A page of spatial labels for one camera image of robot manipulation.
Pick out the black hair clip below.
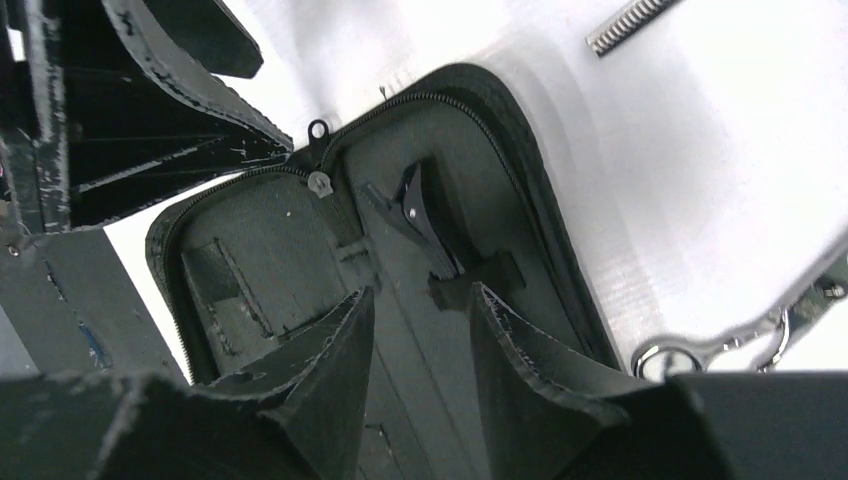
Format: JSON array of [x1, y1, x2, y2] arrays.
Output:
[[359, 161, 464, 280]]

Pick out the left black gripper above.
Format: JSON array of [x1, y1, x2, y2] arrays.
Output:
[[1, 0, 293, 382]]

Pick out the black zip tool case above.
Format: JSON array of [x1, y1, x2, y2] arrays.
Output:
[[146, 64, 621, 479]]

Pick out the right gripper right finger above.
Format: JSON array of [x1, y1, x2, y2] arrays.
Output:
[[468, 283, 847, 479]]

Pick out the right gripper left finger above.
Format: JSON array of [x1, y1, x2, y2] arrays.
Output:
[[1, 287, 375, 479]]

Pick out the silver thinning scissors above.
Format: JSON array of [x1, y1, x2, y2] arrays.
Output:
[[585, 0, 680, 58]]

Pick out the silver black hair scissors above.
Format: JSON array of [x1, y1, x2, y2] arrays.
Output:
[[630, 249, 847, 382]]

